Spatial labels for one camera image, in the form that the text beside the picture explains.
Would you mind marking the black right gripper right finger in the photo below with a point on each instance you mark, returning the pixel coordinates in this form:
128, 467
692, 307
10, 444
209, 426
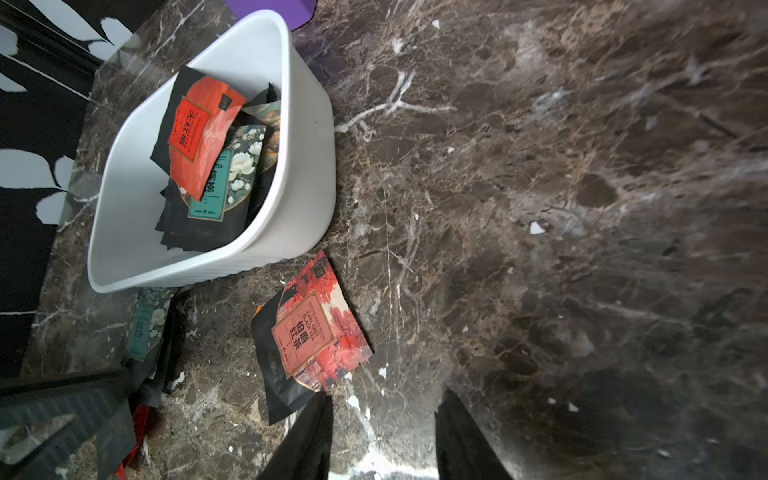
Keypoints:
462, 450

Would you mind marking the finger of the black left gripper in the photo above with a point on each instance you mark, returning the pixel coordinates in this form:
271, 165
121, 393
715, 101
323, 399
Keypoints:
62, 413

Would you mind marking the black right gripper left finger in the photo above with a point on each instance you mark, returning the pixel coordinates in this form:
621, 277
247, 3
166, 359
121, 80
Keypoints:
306, 451

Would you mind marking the brown label tea bag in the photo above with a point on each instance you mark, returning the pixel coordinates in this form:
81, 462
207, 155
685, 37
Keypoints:
265, 108

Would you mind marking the teal label tea bag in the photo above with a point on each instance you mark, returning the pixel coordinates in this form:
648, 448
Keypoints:
220, 216
149, 340

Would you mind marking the red round label tea bag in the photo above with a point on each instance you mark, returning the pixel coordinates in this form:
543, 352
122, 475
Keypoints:
306, 339

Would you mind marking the white plastic storage box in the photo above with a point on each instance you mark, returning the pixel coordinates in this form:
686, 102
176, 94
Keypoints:
125, 249

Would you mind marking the red label black tea bag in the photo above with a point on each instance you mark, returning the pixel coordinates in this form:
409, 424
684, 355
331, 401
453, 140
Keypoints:
193, 128

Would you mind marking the purple metronome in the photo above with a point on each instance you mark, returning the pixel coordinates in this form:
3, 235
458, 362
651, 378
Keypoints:
295, 13

